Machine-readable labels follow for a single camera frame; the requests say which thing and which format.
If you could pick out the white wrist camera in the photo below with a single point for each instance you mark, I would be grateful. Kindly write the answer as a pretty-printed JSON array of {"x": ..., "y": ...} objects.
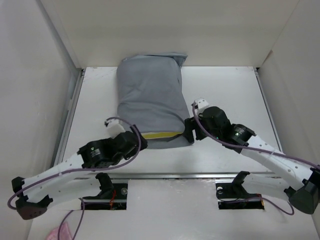
[
  {"x": 200, "y": 104},
  {"x": 114, "y": 127}
]

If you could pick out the pink cloth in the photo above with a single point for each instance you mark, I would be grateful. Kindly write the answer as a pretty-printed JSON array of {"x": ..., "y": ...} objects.
[{"x": 64, "y": 234}]

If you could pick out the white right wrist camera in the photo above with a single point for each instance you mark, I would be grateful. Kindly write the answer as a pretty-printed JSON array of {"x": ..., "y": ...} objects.
[{"x": 200, "y": 104}]

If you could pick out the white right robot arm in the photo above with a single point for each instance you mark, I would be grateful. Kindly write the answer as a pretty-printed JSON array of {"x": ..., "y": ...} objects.
[{"x": 297, "y": 181}]

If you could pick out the cream quilted pillow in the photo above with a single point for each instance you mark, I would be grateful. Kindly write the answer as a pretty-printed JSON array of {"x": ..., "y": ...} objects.
[{"x": 160, "y": 135}]

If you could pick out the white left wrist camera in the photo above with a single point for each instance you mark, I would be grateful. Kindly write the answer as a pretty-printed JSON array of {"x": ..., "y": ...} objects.
[{"x": 114, "y": 127}]

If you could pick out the grey fabric pillowcase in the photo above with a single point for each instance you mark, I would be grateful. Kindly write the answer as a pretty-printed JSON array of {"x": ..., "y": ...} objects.
[{"x": 150, "y": 96}]

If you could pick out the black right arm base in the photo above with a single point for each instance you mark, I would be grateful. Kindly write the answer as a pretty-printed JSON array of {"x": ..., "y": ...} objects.
[{"x": 233, "y": 196}]

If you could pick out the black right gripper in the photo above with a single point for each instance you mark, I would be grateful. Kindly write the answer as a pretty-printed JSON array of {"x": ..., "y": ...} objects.
[{"x": 189, "y": 125}]

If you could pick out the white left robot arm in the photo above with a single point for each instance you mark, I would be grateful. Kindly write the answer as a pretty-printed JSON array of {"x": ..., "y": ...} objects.
[{"x": 82, "y": 175}]

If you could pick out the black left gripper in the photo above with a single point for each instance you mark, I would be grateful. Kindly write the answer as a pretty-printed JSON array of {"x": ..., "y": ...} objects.
[{"x": 132, "y": 153}]

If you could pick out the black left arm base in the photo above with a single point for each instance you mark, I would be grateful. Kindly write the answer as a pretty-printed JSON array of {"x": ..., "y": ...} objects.
[{"x": 112, "y": 195}]

